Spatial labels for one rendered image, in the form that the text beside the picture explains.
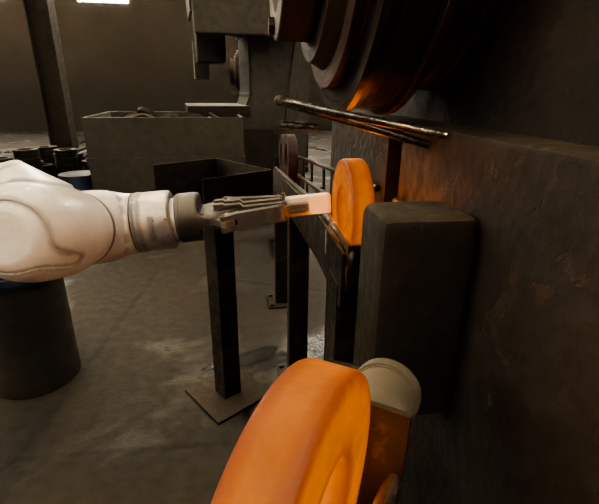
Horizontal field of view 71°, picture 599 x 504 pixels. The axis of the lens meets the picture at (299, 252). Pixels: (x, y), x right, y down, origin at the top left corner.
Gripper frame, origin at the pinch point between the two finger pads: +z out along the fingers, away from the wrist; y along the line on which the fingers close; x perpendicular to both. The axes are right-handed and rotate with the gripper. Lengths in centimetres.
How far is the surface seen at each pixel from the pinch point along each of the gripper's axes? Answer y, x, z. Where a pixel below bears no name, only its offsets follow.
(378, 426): 42.8, -3.9, -2.0
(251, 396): -46, -73, -16
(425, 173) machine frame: 12.0, 5.7, 13.9
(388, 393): 38.4, -5.2, 0.1
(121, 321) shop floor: -100, -69, -69
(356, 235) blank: 7.5, -3.3, 5.7
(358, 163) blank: 2.2, 6.0, 7.7
